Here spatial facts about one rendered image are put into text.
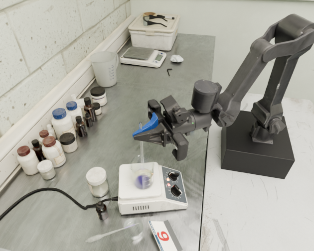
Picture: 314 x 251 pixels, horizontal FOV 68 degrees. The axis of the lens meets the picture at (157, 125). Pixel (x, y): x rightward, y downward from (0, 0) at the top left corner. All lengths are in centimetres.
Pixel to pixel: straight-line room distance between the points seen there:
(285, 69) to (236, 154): 30
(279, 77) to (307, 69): 154
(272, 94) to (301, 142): 41
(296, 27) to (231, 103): 21
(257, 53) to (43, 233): 72
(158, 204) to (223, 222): 19
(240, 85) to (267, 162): 32
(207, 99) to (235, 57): 153
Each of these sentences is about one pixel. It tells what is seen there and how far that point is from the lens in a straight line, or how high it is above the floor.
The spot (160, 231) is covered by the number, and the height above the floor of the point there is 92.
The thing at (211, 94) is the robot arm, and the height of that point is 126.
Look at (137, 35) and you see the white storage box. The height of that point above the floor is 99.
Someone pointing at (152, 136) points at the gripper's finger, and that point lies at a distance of 57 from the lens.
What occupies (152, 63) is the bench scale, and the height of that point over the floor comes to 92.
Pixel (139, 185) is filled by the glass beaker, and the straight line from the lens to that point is 66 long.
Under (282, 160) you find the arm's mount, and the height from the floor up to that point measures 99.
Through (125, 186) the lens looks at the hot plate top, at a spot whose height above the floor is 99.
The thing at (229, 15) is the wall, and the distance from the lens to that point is 196.
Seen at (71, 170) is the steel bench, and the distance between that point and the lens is 88.
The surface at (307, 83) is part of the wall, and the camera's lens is 229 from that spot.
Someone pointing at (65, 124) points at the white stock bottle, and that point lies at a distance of 93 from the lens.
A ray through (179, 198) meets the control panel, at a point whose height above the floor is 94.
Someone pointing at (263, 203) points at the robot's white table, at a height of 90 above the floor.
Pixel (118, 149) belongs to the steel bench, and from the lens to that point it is 91.
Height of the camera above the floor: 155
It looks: 40 degrees down
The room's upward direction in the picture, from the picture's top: straight up
